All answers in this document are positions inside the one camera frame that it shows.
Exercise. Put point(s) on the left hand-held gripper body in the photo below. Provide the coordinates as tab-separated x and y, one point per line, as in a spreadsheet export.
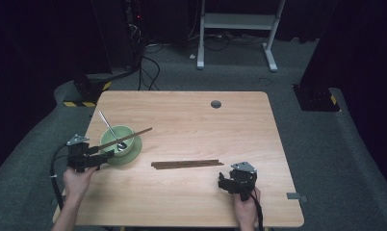
79	155

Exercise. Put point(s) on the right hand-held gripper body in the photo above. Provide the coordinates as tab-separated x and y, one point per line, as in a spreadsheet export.
244	181

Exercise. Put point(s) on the green bowl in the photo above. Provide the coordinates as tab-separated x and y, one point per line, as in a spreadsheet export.
113	138

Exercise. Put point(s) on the single dark wood chopstick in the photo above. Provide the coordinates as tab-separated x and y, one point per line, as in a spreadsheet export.
130	136

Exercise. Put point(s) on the bundle of brown wooden chopsticks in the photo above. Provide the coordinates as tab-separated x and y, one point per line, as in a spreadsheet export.
185	164

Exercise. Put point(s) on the person's left hand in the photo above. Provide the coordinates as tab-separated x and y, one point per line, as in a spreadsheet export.
77	183

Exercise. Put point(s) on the person's right hand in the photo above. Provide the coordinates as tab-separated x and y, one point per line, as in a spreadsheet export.
246	210

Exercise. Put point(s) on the metal spoon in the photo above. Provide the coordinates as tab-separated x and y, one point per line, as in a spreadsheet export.
108	126

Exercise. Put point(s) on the green plate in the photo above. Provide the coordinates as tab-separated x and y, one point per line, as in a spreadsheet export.
135	150

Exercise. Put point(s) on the grey tape strip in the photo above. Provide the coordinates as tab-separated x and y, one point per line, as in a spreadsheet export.
296	196

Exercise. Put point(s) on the black base with yellow stripes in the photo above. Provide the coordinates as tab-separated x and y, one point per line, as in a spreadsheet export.
89	89
316	99

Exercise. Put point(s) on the grey round table grommet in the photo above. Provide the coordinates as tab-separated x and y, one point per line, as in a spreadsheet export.
216	104

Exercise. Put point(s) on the white metal stand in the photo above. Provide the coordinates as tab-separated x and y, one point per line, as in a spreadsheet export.
238	21

